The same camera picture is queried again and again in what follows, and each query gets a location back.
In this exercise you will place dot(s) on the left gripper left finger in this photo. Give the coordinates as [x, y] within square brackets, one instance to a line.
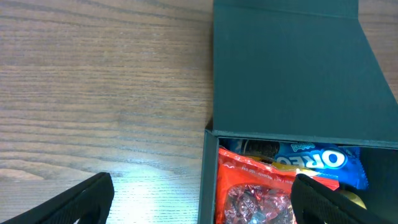
[88, 202]

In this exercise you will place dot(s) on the red Hacks candy bag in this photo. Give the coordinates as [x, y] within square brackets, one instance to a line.
[250, 191]

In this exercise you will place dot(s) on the dark green cardboard box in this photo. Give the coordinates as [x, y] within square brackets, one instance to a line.
[300, 71]

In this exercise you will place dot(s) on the yellow snack bag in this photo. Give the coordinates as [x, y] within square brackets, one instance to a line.
[285, 167]

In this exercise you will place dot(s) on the blue Oreo cookie pack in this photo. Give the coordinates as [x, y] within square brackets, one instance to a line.
[342, 162]

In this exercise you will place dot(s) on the yellow Mentos gum bottle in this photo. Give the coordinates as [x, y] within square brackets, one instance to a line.
[352, 197]

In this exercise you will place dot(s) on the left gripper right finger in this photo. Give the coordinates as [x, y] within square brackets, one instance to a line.
[313, 202]

